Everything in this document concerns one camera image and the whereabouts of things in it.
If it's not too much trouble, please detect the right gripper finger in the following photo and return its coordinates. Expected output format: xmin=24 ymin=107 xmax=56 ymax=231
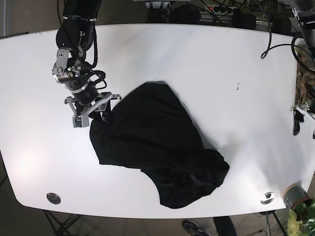
xmin=100 ymin=104 xmax=112 ymax=122

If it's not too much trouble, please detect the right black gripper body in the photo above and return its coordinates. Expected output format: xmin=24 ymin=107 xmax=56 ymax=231
xmin=64 ymin=87 xmax=122 ymax=128

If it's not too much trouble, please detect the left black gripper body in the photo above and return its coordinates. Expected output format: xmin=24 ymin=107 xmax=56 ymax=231
xmin=291 ymin=101 xmax=315 ymax=140

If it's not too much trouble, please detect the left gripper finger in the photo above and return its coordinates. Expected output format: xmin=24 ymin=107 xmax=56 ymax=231
xmin=293 ymin=110 xmax=303 ymax=136

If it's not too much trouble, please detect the camouflage pattern T-shirt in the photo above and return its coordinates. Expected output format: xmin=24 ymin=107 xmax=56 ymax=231
xmin=295 ymin=44 xmax=315 ymax=114

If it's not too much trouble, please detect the plain black T-shirt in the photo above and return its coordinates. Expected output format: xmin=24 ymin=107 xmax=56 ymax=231
xmin=90 ymin=83 xmax=229 ymax=209

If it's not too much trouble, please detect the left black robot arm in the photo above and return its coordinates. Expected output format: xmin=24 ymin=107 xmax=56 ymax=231
xmin=260 ymin=0 xmax=315 ymax=136

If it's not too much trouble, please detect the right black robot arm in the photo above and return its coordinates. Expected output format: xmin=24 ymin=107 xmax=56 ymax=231
xmin=52 ymin=0 xmax=121 ymax=128

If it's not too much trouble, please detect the grey plant pot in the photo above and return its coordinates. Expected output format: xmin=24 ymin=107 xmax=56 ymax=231
xmin=283 ymin=184 xmax=313 ymax=209

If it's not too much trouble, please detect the right silver table grommet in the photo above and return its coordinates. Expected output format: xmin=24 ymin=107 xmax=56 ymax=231
xmin=260 ymin=192 xmax=275 ymax=205

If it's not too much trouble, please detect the silver table grommet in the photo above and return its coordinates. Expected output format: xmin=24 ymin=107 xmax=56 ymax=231
xmin=260 ymin=192 xmax=275 ymax=205
xmin=46 ymin=192 xmax=61 ymax=205

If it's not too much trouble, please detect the left silver table grommet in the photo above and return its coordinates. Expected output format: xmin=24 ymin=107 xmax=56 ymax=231
xmin=46 ymin=192 xmax=61 ymax=205

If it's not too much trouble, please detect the green potted plant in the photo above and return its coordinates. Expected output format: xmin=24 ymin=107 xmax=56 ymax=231
xmin=287 ymin=201 xmax=315 ymax=236

